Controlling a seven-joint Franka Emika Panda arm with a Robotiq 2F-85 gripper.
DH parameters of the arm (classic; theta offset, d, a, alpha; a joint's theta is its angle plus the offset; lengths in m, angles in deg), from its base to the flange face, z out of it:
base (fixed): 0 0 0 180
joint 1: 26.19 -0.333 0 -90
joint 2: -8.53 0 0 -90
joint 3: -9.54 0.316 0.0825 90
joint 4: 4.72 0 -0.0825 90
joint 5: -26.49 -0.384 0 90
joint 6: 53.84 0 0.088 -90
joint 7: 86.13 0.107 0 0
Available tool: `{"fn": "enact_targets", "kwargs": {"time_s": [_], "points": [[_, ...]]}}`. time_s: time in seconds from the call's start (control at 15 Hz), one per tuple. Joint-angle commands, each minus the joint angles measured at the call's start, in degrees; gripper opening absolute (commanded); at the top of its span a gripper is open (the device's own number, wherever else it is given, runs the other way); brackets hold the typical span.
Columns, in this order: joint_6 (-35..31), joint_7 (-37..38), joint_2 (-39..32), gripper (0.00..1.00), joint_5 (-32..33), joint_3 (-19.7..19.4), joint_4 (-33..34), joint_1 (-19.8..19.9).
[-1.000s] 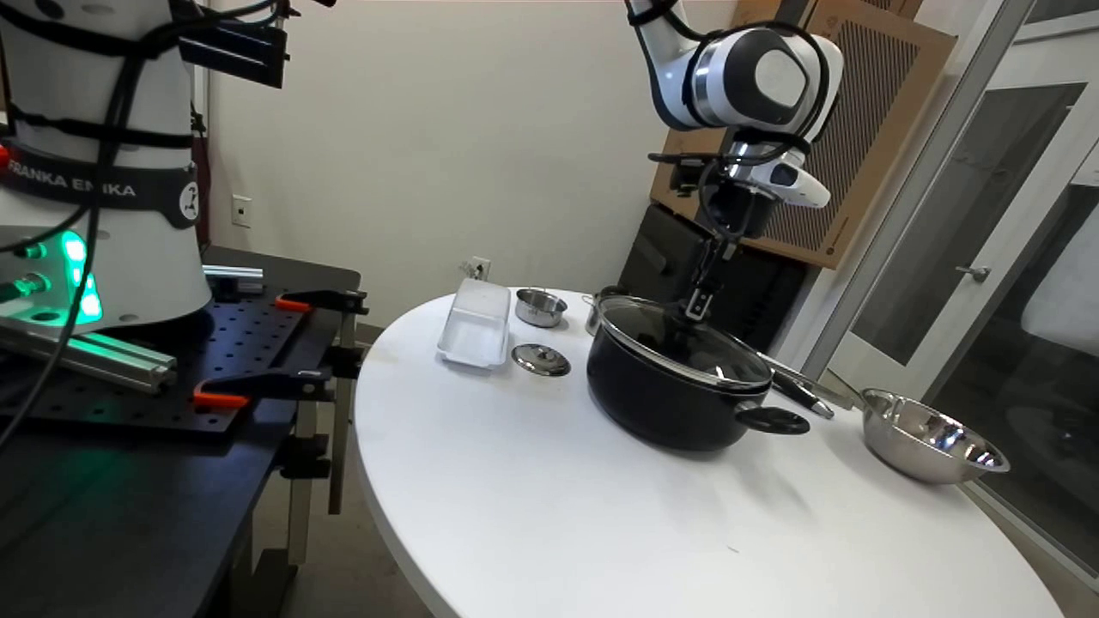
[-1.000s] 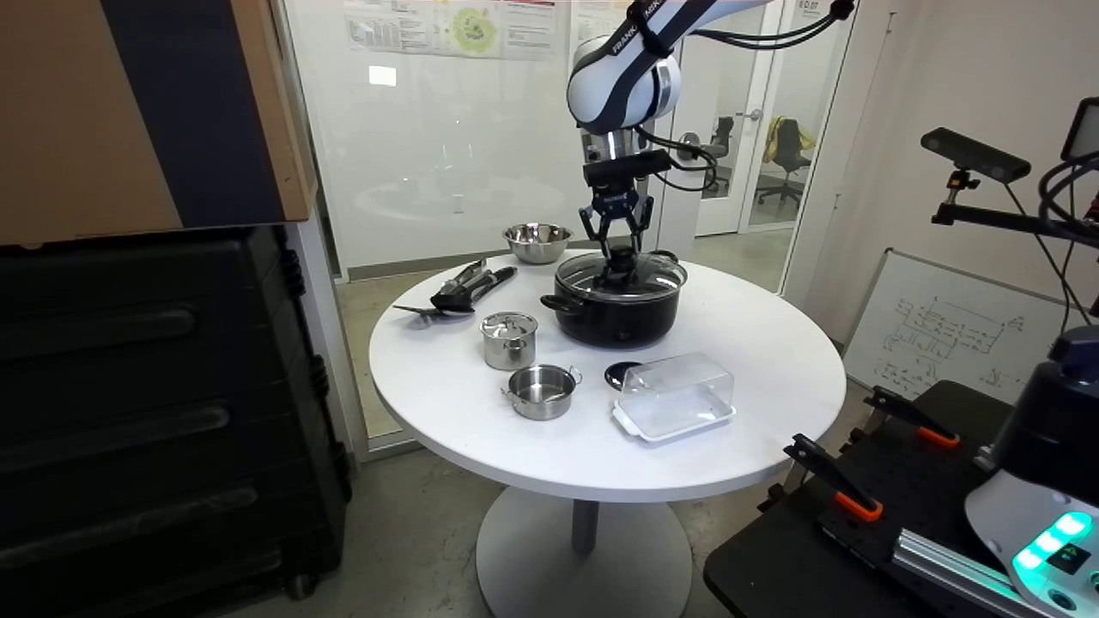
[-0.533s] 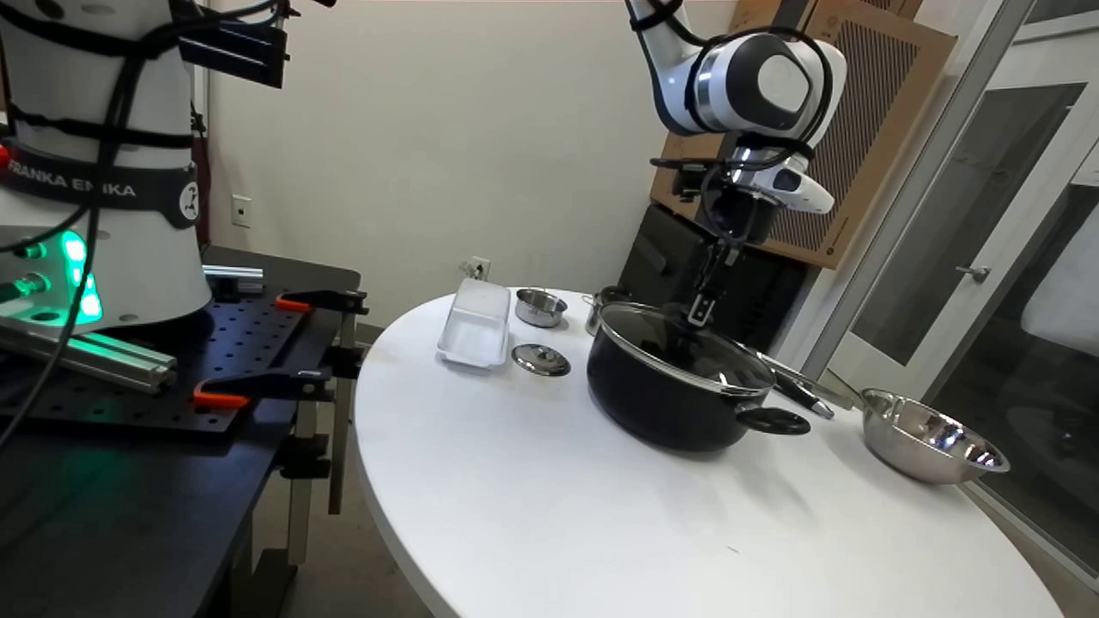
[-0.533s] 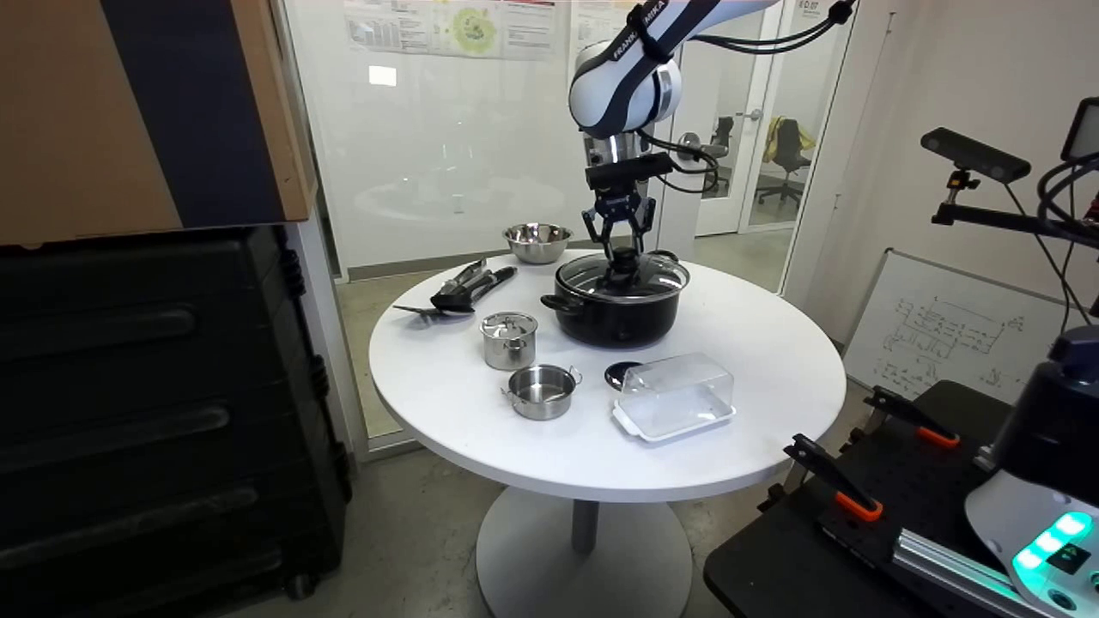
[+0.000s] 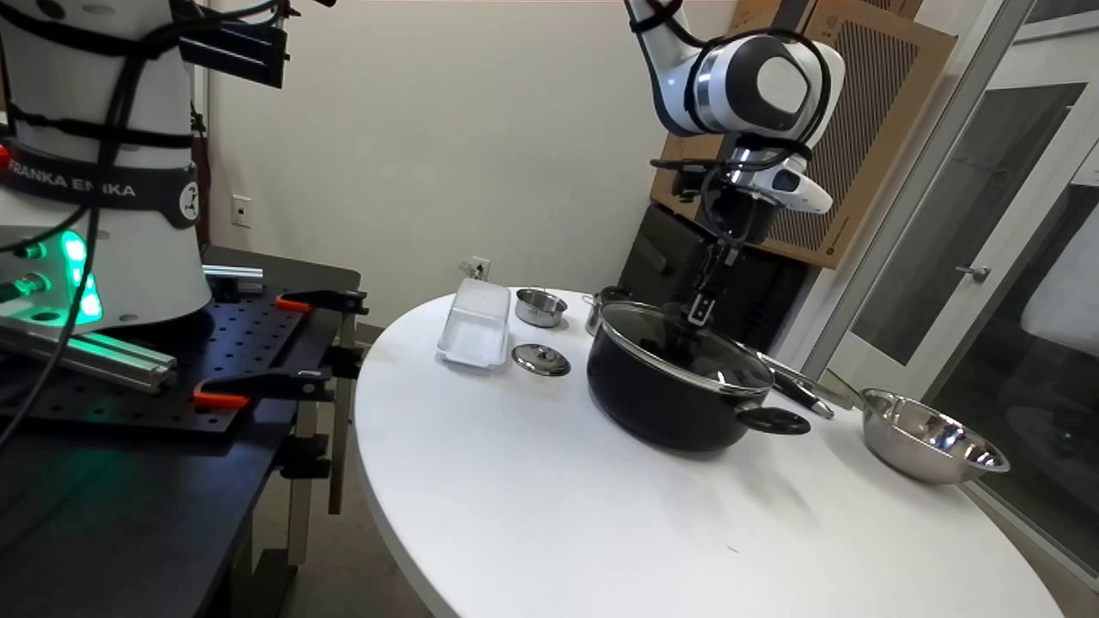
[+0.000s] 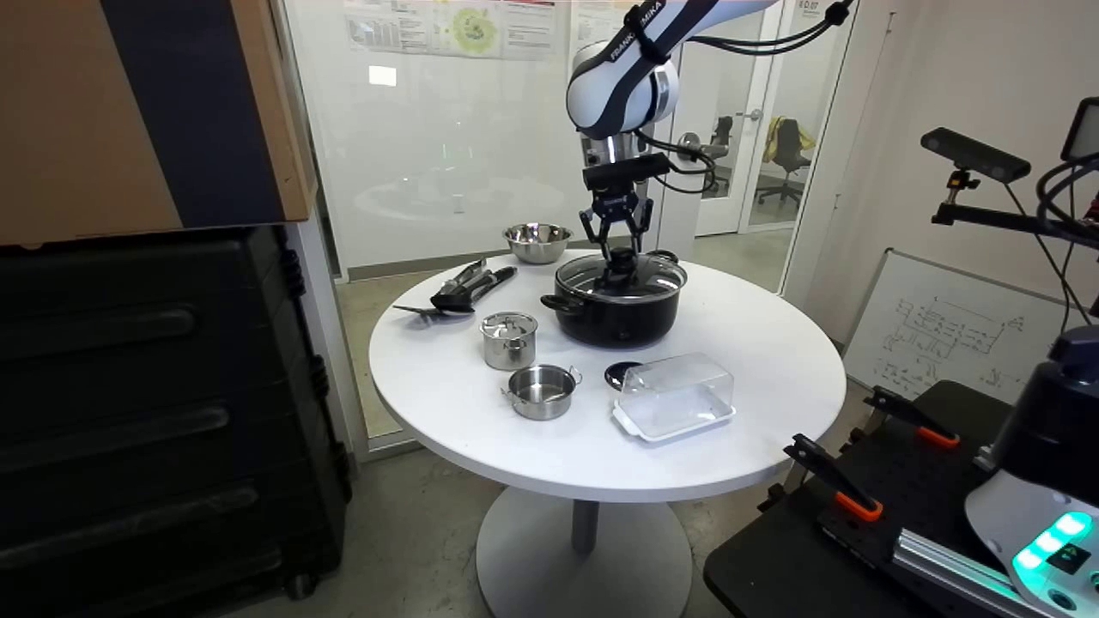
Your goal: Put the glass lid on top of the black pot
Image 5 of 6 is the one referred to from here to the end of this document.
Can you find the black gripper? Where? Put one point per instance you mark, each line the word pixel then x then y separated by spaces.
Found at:
pixel 728 209

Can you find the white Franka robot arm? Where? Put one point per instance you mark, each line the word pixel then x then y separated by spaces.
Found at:
pixel 755 87

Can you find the black cooking pot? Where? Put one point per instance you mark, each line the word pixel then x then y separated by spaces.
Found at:
pixel 662 411

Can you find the small round steel lid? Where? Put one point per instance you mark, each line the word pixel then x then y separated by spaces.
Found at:
pixel 539 357

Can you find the black equipment case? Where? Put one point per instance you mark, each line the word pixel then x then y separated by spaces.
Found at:
pixel 662 268

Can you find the small steel bowl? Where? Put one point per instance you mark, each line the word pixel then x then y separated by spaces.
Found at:
pixel 539 308

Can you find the clear plastic container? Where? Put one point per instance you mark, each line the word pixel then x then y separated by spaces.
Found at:
pixel 474 328

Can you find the large steel mixing bowl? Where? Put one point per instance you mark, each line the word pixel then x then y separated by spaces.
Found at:
pixel 921 442

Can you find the cardboard box with dark stripe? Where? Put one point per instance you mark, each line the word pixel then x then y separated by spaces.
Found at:
pixel 895 89

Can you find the glass office door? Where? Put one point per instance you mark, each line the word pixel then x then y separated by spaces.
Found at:
pixel 1007 253

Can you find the black perforated robot table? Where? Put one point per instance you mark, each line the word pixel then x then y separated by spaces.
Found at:
pixel 137 504

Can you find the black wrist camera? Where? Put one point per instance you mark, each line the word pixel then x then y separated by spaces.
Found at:
pixel 685 173

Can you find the white wall outlet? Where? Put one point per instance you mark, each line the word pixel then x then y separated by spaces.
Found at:
pixel 479 266
pixel 241 209

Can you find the black box device on mount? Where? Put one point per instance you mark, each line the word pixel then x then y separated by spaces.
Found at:
pixel 229 46

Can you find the aluminium rail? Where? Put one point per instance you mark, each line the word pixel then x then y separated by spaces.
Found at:
pixel 91 350

